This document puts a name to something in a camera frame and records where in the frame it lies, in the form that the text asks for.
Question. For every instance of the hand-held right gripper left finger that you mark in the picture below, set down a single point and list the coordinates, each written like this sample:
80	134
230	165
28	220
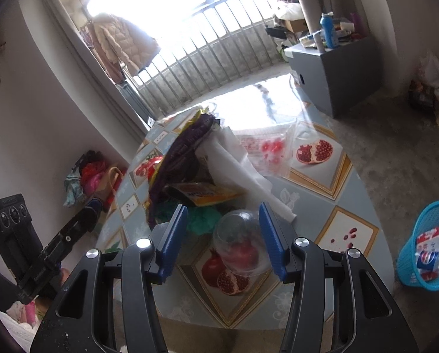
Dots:
175	239

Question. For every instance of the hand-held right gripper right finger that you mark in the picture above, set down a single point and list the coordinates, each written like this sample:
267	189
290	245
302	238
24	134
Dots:
272	242

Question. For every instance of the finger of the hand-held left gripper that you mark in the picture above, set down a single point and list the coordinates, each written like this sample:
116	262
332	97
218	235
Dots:
79	224

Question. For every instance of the clear plastic dome cup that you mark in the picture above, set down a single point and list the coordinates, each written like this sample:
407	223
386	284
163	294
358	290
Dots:
241	242

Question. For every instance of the green wrapper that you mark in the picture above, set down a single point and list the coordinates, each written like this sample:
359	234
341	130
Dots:
203	220

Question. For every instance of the yellow snack packet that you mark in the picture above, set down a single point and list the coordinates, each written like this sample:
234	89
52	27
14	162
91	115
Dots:
208	193

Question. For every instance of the purple snack bag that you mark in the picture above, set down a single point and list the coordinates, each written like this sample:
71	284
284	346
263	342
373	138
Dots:
182	154

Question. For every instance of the clear zip bag red flowers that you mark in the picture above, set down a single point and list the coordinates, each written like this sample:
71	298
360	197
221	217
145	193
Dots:
278	154

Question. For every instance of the blue plastic basket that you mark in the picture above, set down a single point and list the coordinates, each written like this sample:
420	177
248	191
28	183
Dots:
410	264

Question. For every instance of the pile of colourful clothes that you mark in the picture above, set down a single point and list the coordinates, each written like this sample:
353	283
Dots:
90	176

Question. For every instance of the fruit print tablecloth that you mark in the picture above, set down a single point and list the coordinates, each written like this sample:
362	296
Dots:
307	198

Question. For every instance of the red white blue wrapper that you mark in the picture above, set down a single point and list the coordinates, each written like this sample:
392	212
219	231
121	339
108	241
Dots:
429	252

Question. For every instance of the grey cabinet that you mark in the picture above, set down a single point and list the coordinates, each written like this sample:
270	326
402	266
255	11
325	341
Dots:
322	81

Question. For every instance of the metal balcony railing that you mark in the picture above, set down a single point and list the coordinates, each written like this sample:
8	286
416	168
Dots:
212	66

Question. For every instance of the cream puffer coat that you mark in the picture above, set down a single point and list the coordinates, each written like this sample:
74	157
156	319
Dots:
123	44

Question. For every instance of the white tube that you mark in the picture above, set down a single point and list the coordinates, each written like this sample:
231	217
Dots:
320	42

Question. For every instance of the blue bottle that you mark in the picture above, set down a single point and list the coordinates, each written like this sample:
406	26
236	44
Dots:
329	31

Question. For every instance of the cardboard box clutter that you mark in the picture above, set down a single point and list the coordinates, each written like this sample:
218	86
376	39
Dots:
289	18

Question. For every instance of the pile of plastic bags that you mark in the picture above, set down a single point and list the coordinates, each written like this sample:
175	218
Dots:
430	81

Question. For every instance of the purple bottle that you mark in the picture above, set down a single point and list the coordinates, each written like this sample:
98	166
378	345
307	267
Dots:
357	25

